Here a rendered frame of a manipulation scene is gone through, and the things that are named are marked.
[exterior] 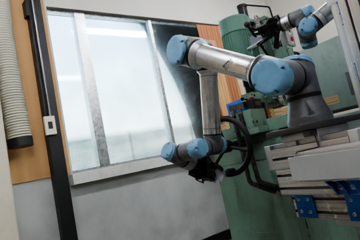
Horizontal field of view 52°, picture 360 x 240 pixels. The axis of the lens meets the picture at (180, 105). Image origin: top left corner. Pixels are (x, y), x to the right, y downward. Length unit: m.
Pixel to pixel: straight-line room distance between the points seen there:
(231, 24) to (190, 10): 1.91
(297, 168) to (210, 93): 0.55
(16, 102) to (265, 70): 1.79
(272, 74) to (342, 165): 0.34
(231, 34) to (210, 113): 0.69
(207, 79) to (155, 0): 2.28
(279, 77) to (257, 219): 1.00
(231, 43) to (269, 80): 0.93
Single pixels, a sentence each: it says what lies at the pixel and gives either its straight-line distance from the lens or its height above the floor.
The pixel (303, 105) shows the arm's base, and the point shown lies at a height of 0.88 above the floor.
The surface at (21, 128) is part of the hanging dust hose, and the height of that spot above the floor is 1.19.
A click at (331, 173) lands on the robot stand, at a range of 1.05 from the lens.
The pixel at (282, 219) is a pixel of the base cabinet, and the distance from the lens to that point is 1.92.
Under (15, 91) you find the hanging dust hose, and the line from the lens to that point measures 2.61.
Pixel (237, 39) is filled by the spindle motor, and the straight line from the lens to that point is 2.08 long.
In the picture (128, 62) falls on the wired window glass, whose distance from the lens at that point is 3.36.
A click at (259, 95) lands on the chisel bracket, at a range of 2.10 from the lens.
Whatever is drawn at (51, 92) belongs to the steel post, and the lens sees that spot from 2.80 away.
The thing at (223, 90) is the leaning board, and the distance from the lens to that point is 3.68.
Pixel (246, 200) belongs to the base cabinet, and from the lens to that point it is 2.00.
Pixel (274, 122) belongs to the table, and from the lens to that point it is 1.85.
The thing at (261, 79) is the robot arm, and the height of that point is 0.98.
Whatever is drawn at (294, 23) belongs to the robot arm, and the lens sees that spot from 1.87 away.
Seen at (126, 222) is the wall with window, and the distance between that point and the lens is 3.01.
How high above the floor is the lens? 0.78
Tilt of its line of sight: 8 degrees up
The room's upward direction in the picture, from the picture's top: 12 degrees counter-clockwise
